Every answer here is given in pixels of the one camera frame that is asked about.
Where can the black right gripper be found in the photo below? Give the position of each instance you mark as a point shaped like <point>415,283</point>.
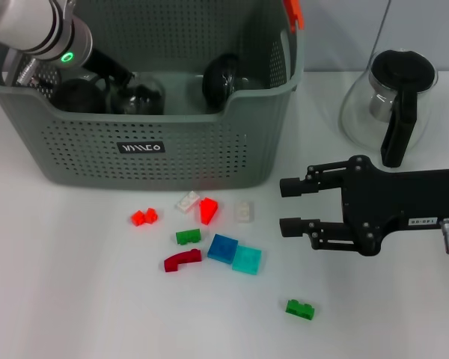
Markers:
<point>389,198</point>

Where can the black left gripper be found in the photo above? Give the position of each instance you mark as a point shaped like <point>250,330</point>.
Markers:
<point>104,65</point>

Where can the black round object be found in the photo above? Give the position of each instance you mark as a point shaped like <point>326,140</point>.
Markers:
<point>220,80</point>

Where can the dark red curved toy brick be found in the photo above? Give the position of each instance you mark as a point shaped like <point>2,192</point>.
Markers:
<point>172,263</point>

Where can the grey perforated plastic storage basket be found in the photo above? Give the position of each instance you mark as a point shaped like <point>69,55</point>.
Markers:
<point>172,164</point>

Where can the white toy brick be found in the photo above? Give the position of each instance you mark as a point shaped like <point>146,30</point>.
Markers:
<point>244,211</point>
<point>187,202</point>

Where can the dark clay teapot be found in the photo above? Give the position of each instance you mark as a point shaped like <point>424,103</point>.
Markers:
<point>76,97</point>

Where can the cyan flat toy brick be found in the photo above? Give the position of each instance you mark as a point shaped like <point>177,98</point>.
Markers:
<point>247,260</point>

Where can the blue flat toy brick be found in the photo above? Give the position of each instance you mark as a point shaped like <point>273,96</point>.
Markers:
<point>220,248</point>

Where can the red sloped toy brick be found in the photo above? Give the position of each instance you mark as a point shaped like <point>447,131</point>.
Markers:
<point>208,211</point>

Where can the green toy brick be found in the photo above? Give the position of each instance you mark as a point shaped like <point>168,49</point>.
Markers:
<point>187,237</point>
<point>299,308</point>

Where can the orange-red small toy brick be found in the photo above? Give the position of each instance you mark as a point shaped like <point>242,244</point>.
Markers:
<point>138,217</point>

